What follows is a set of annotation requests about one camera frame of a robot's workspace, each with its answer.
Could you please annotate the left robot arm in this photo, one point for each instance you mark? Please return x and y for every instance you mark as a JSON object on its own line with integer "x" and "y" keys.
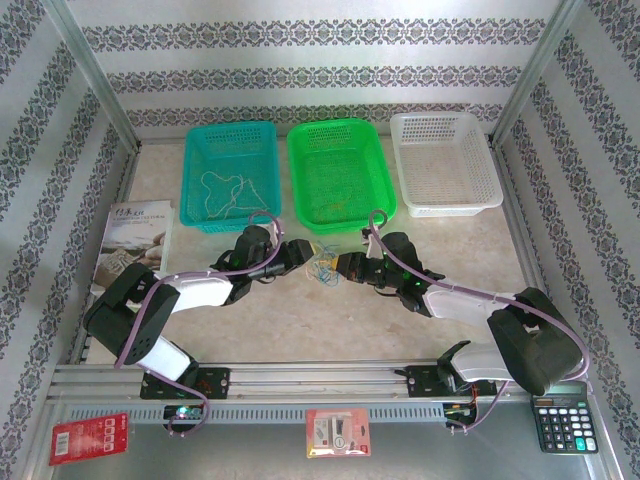
{"x": 195, "y": 292}

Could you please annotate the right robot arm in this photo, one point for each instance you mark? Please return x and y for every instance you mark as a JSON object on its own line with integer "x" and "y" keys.
{"x": 530, "y": 345}

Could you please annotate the teal plastic basket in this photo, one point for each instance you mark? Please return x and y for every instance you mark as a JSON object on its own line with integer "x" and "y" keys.
{"x": 230, "y": 227}

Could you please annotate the green plastic basket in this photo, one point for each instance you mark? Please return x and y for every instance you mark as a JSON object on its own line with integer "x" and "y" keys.
{"x": 345, "y": 225}

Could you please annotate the white plastic basket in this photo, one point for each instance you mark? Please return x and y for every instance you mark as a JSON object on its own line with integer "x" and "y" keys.
{"x": 450, "y": 207}

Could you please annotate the photo book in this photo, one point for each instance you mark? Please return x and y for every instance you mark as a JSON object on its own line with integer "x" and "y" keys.
{"x": 130, "y": 240}

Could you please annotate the small circuit board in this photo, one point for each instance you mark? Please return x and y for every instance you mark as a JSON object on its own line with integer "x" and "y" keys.
{"x": 457, "y": 409}
{"x": 185, "y": 412}

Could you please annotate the USB drive blister pack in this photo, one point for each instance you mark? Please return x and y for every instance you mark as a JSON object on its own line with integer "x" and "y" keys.
{"x": 337, "y": 432}

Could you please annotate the black calculator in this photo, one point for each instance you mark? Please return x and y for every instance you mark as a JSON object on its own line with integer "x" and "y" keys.
{"x": 565, "y": 425}

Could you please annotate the red package card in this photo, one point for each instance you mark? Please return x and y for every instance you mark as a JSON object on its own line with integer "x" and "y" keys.
{"x": 90, "y": 440}

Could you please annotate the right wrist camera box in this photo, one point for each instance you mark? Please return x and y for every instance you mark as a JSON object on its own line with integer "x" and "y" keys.
{"x": 368, "y": 242}

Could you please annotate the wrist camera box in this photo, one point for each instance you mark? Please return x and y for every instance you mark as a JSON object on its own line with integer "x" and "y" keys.
{"x": 368, "y": 242}
{"x": 278, "y": 232}

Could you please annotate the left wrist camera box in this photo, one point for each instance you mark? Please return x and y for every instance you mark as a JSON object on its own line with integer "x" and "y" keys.
{"x": 278, "y": 232}

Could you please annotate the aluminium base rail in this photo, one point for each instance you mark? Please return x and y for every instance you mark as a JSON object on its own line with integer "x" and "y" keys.
{"x": 310, "y": 380}

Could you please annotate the aluminium frame post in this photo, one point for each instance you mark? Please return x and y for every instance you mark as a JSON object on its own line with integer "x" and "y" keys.
{"x": 92, "y": 70}
{"x": 535, "y": 70}

